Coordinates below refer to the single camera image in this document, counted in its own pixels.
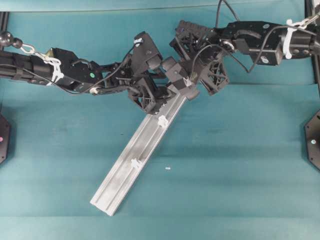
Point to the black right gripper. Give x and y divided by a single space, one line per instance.
203 60

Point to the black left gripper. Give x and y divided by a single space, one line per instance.
147 96

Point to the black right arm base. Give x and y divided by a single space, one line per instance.
312 140

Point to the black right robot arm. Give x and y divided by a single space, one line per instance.
268 43

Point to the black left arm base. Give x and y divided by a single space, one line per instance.
5 138

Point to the black USB hub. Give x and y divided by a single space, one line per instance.
186 28

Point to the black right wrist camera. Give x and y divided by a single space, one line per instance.
174 71

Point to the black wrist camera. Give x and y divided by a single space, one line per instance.
145 54
174 71

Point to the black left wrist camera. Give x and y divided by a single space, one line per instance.
145 54

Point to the aluminium rail profile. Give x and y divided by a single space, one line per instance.
134 157

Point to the black left frame post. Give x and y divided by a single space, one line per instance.
4 17

